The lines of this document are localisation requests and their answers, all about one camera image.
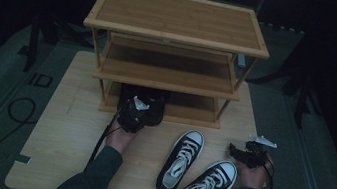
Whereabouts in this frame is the black floor cable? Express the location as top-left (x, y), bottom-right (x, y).
top-left (0, 93), bottom-right (42, 189)

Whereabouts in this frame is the wooden shoe rack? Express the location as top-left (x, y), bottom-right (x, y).
top-left (69, 0), bottom-right (278, 136)

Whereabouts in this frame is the black metal stand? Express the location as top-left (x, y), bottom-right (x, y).
top-left (14, 11), bottom-right (45, 75)
top-left (291, 68), bottom-right (329, 132)

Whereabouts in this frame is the small grey box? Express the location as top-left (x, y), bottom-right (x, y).
top-left (235, 53), bottom-right (248, 70)

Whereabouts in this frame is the grey tape strip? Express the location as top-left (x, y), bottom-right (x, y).
top-left (14, 153), bottom-right (32, 166)

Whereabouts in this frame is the black knit shoe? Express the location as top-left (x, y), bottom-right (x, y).
top-left (138, 87), bottom-right (169, 129)
top-left (115, 82), bottom-right (147, 119)

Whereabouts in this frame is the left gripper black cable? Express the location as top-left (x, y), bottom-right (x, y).
top-left (85, 106), bottom-right (122, 172)

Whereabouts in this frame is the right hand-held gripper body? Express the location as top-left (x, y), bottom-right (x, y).
top-left (238, 132), bottom-right (279, 173)

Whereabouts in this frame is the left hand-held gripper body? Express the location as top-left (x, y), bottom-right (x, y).
top-left (114, 93), bottom-right (153, 137)

